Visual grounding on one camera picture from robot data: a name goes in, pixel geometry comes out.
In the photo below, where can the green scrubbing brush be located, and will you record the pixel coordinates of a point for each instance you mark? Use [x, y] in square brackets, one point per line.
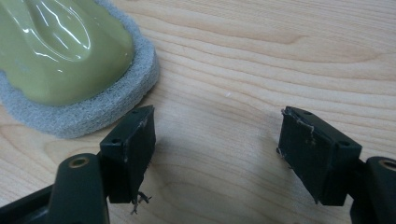
[62, 62]

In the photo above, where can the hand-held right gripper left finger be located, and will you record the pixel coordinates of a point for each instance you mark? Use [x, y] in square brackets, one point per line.
[129, 155]

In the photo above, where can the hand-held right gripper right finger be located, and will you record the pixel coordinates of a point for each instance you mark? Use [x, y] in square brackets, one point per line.
[314, 155]

